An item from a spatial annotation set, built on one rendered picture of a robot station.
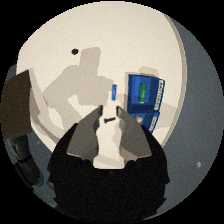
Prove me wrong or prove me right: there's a blue bin with white labels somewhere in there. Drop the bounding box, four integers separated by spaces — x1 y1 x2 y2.
127 74 165 133

